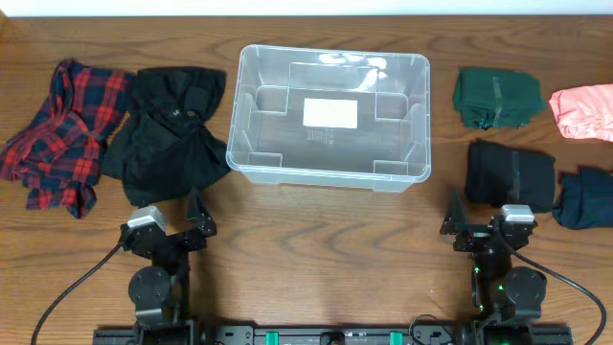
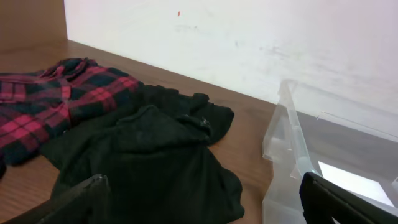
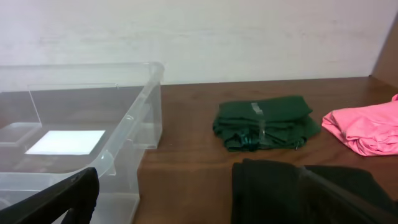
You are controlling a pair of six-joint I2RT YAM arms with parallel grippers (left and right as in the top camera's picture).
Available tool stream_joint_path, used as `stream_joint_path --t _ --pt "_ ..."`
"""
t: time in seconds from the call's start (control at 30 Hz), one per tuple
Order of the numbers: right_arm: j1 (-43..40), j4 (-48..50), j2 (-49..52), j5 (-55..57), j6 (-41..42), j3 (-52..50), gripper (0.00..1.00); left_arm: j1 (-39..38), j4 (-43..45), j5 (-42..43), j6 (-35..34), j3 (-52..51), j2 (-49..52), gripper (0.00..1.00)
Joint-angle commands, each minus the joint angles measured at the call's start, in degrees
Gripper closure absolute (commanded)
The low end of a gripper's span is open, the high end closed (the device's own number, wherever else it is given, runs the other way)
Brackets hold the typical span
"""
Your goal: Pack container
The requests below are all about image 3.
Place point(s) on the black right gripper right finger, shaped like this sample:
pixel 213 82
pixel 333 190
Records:
pixel 322 201

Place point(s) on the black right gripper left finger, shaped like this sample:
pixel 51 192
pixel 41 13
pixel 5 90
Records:
pixel 74 197

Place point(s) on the black garment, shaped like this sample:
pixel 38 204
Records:
pixel 267 191

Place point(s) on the pink garment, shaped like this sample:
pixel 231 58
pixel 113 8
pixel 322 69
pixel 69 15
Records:
pixel 368 131

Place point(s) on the dark green garment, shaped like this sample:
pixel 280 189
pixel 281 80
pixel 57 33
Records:
pixel 276 123

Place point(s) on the white label inside container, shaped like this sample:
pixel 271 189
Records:
pixel 71 143

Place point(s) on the clear plastic storage container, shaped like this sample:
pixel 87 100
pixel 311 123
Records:
pixel 124 99

